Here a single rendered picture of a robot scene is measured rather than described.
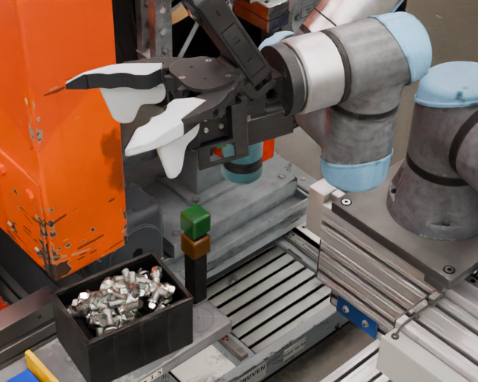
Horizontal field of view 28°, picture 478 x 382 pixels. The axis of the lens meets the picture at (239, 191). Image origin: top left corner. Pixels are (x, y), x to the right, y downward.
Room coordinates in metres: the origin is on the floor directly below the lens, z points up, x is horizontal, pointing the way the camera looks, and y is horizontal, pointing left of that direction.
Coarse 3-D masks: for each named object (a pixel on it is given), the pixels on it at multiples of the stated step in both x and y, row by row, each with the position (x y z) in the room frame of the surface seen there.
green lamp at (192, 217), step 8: (192, 208) 1.25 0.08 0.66; (200, 208) 1.25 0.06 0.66; (184, 216) 1.23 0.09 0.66; (192, 216) 1.23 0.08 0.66; (200, 216) 1.23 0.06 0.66; (208, 216) 1.23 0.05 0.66; (184, 224) 1.23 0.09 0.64; (192, 224) 1.21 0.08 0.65; (200, 224) 1.22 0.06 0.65; (208, 224) 1.23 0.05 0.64; (192, 232) 1.21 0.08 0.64; (200, 232) 1.22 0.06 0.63
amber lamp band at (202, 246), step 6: (186, 240) 1.23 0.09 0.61; (198, 240) 1.22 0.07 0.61; (204, 240) 1.23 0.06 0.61; (210, 240) 1.24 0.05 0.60; (186, 246) 1.22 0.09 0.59; (192, 246) 1.21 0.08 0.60; (198, 246) 1.22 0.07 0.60; (204, 246) 1.22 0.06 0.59; (186, 252) 1.23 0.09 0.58; (192, 252) 1.21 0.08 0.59; (198, 252) 1.22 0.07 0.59; (204, 252) 1.22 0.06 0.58; (192, 258) 1.21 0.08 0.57
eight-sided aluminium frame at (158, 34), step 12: (144, 0) 1.58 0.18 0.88; (156, 0) 1.55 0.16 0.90; (168, 0) 1.57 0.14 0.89; (144, 12) 1.58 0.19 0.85; (156, 12) 1.55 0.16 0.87; (168, 12) 1.56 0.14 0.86; (144, 24) 1.58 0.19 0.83; (156, 24) 1.55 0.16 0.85; (168, 24) 1.56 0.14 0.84; (144, 36) 1.58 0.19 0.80; (156, 36) 1.54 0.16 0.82; (168, 36) 1.56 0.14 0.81; (144, 48) 1.58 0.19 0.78; (156, 48) 1.54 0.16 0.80; (168, 48) 1.56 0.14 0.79
